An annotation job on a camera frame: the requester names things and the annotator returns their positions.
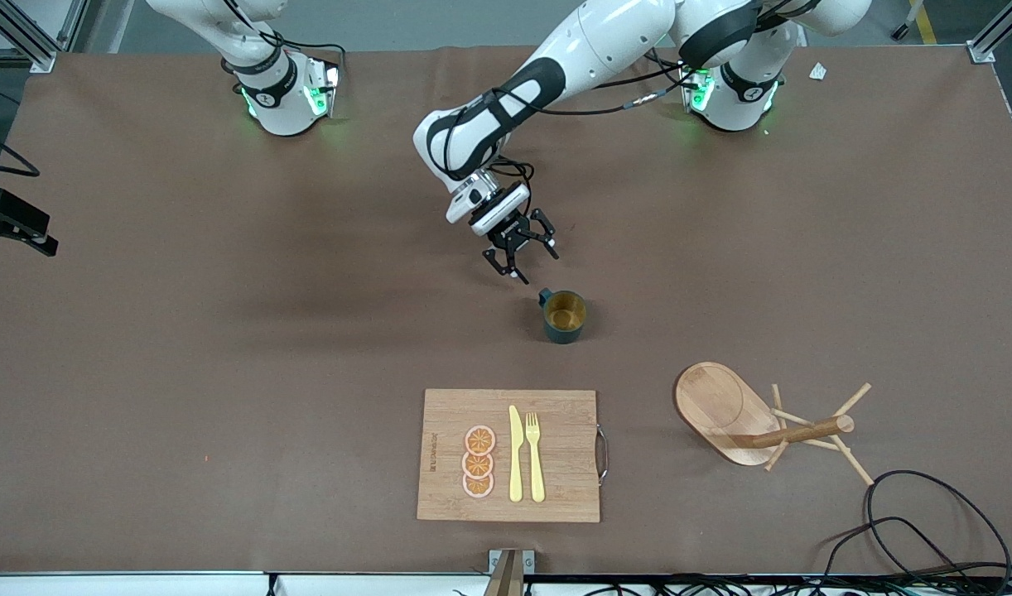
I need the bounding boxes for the dark green cup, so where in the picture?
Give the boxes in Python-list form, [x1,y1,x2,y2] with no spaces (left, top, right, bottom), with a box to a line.
[537,287,588,345]

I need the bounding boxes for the wooden mug rack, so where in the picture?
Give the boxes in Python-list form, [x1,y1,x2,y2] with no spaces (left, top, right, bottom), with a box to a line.
[674,362,875,487]

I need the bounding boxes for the yellow plastic knife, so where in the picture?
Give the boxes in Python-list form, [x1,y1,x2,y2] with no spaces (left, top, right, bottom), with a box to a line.
[508,405,525,503]

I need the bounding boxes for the yellow plastic fork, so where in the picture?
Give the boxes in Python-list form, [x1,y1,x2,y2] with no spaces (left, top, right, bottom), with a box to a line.
[525,412,547,503]

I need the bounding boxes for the bamboo cutting board metal handle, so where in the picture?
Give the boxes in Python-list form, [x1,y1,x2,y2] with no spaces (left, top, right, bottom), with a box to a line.
[417,389,610,524]

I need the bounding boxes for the black left arm base cable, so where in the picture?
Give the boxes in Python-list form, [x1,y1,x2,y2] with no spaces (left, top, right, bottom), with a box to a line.
[647,48,696,90]

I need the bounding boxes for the black arm base cable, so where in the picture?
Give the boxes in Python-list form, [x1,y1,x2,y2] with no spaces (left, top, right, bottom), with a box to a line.
[224,0,347,92]
[647,48,696,90]

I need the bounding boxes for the black right arm base cable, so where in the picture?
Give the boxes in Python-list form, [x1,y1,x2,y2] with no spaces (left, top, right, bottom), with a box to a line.
[224,0,347,92]

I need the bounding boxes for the small metal bracket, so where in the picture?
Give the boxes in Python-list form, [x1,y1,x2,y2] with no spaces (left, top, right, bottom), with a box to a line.
[489,549,535,577]

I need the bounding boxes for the brown wooden post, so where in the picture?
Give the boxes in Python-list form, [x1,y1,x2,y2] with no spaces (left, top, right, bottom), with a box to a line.
[483,550,524,596]

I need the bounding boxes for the thin black cable bundle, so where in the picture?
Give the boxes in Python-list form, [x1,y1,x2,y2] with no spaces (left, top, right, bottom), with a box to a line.
[452,575,1012,596]

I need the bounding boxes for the long black looped cable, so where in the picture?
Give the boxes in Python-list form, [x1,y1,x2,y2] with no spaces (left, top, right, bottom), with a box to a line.
[865,469,1012,593]

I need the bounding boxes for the short black looped cable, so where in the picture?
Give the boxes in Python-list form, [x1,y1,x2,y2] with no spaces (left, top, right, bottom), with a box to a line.
[821,517,1012,582]

